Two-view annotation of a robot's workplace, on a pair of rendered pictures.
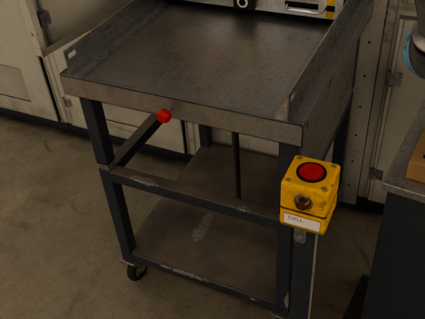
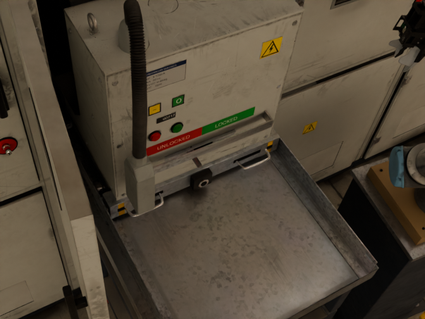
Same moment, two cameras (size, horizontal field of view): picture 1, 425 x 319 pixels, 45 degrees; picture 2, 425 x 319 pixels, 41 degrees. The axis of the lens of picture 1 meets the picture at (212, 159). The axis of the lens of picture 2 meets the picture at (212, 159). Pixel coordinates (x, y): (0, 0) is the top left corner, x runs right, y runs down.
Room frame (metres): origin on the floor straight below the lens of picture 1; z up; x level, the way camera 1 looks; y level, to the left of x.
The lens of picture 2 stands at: (0.95, 0.69, 2.22)
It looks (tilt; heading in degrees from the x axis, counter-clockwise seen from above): 53 degrees down; 296
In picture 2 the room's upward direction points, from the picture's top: 8 degrees clockwise
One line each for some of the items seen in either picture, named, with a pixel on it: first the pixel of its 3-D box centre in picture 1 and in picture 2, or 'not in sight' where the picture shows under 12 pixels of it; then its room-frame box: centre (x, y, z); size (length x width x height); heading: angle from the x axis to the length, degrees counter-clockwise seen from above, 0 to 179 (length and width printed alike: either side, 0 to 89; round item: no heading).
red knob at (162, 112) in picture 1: (166, 113); not in sight; (0.95, 0.10, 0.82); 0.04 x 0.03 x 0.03; 152
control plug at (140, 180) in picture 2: not in sight; (139, 180); (1.42, 0.08, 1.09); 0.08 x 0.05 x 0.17; 152
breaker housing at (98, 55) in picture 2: not in sight; (157, 49); (1.60, -0.26, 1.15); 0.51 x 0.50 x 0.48; 152
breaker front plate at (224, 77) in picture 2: not in sight; (204, 115); (1.38, -0.13, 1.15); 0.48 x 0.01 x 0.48; 62
